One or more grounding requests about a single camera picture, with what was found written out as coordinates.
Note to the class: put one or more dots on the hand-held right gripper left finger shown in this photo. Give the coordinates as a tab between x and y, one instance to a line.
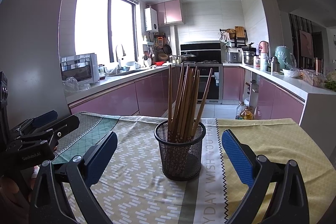
103	155

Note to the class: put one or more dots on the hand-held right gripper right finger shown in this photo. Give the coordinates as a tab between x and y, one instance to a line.
237	158

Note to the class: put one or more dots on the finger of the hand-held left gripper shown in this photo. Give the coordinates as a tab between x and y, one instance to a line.
68	124
44	118

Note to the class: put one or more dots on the black mesh holder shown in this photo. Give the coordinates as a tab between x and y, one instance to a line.
181	161

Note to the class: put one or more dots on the bunch of wooden chopsticks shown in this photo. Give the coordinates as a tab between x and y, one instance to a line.
187	98

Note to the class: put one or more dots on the patterned tablecloth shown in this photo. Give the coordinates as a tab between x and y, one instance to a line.
262	140

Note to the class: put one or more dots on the clear plastic bag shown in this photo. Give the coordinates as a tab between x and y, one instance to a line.
73	84

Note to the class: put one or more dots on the yellow cooking oil bottle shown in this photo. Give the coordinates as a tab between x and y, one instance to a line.
246	113

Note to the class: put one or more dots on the pink base cabinet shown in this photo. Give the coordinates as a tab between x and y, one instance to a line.
281	104
118	98

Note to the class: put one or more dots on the white toaster oven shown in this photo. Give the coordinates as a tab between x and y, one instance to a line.
78	67

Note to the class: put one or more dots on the grey refrigerator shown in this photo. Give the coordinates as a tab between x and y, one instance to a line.
31	43

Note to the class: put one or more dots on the kitchen faucet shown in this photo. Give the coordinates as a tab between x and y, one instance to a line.
120	54

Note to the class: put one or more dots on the black built-in oven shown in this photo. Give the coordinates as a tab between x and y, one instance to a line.
203	77

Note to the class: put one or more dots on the steel thermos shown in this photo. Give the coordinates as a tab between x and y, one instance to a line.
274	66

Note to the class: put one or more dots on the steel pot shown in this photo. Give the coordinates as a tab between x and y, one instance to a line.
249	58

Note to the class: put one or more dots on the silver rice cooker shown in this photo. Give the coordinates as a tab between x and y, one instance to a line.
233	55

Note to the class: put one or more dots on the kitchen window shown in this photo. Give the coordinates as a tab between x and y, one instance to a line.
92	22

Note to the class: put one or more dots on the red bowl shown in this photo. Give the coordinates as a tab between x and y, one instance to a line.
159	63

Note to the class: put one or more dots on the clear plastic food container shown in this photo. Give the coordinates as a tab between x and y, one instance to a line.
313	79

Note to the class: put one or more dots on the teal plastic bag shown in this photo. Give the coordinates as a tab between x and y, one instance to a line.
284	57

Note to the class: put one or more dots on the lidded wok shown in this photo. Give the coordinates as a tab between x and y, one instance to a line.
188	56

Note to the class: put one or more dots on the pink kettle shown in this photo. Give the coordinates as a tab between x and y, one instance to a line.
264	47

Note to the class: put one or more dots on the black range hood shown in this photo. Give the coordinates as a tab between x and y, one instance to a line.
199	47

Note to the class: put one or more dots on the green vegetables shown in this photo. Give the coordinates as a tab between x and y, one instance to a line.
331	86

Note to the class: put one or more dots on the copper tumbler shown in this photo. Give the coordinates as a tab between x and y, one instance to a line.
318	65

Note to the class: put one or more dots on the hanging frying pan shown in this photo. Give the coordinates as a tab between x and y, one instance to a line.
167	49

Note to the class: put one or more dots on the wooden cutting board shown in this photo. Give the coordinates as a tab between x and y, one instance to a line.
240	33

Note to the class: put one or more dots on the white water heater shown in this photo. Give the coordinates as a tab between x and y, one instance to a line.
151	19

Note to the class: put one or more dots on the black wall rack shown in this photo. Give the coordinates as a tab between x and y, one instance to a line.
229	41

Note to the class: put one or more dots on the framed wall picture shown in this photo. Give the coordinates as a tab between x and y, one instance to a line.
305	44

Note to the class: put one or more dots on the pink wall cabinet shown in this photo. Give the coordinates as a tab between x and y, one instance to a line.
169	12

